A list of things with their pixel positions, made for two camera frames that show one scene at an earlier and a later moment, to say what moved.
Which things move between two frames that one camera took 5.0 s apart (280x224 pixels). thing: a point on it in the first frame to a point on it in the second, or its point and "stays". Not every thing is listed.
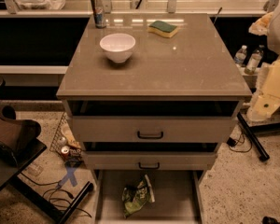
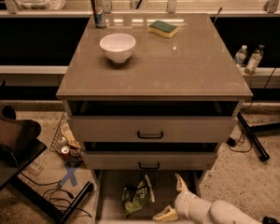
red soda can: (64, 151) stays
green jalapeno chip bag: (136, 197) stays
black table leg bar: (45, 204) stays
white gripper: (279, 32) to (187, 202)
